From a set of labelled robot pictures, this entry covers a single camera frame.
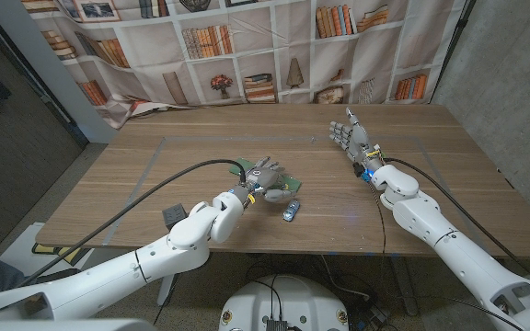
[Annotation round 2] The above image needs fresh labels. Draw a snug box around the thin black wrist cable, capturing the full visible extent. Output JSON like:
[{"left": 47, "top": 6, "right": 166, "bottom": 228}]
[
  {"left": 366, "top": 179, "right": 388, "bottom": 281},
  {"left": 152, "top": 273, "right": 179, "bottom": 325}
]

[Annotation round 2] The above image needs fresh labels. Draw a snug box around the blue toy car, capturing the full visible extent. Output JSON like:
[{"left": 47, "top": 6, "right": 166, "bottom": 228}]
[{"left": 282, "top": 200, "right": 301, "bottom": 223}]

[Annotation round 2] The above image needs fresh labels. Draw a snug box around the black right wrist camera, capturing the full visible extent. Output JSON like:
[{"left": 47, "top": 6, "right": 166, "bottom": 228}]
[{"left": 351, "top": 161, "right": 373, "bottom": 182}]

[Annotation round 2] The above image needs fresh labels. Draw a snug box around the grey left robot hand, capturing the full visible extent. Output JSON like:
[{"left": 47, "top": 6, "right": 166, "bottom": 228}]
[{"left": 235, "top": 155, "right": 296, "bottom": 204}]

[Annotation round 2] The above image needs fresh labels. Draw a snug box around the yellow and black floor object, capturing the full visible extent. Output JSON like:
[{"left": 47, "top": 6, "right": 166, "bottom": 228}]
[{"left": 31, "top": 242, "right": 94, "bottom": 268}]

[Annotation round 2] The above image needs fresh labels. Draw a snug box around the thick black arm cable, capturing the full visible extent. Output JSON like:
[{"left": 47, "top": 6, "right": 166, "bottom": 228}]
[
  {"left": 16, "top": 158, "right": 248, "bottom": 289},
  {"left": 383, "top": 156, "right": 530, "bottom": 290}
]

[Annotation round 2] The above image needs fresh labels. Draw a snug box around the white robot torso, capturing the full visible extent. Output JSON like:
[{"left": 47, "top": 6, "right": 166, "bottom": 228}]
[{"left": 218, "top": 274, "right": 350, "bottom": 331}]

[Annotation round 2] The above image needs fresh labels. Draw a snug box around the black desk control box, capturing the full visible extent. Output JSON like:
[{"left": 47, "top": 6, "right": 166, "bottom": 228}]
[{"left": 161, "top": 202, "right": 189, "bottom": 231}]

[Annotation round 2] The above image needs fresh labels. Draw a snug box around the white table leg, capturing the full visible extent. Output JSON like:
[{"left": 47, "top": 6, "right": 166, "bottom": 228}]
[{"left": 156, "top": 273, "right": 179, "bottom": 307}]

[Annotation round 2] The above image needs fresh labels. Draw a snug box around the grey table leg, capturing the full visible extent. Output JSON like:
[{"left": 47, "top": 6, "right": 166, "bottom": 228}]
[{"left": 391, "top": 256, "right": 419, "bottom": 317}]

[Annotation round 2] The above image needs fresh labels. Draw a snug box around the power strip on floor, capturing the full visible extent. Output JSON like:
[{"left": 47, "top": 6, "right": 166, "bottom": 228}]
[{"left": 365, "top": 305, "right": 390, "bottom": 325}]

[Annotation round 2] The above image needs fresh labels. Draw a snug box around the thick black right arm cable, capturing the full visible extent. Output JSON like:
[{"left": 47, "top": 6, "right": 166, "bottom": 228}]
[{"left": 383, "top": 156, "right": 530, "bottom": 290}]

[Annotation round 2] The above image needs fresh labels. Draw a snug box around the thin black left wrist cable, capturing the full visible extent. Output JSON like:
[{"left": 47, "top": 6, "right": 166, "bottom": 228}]
[{"left": 152, "top": 273, "right": 179, "bottom": 325}]

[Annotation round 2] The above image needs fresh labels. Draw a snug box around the white floor cable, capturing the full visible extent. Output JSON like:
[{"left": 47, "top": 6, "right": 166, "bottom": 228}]
[{"left": 320, "top": 255, "right": 371, "bottom": 301}]

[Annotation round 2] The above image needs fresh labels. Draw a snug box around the printed bookshelf backdrop cloth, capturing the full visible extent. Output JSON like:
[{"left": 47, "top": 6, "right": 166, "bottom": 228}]
[{"left": 19, "top": 0, "right": 471, "bottom": 130}]

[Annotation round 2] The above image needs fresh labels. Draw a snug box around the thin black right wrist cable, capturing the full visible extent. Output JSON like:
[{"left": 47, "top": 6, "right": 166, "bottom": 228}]
[{"left": 366, "top": 179, "right": 388, "bottom": 281}]

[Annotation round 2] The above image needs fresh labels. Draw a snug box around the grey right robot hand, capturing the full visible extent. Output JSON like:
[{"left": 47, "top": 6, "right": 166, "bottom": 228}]
[{"left": 328, "top": 107, "right": 386, "bottom": 175}]

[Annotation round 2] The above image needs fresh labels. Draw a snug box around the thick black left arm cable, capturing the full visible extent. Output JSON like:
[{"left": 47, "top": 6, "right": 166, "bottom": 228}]
[{"left": 16, "top": 158, "right": 248, "bottom": 289}]

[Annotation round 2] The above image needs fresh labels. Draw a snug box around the black backdrop stand pole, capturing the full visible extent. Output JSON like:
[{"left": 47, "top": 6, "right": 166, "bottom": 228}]
[{"left": 430, "top": 0, "right": 478, "bottom": 105}]

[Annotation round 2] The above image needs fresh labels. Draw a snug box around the white floor board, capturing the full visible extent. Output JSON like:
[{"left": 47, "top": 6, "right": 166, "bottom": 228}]
[{"left": 5, "top": 222, "right": 63, "bottom": 277}]

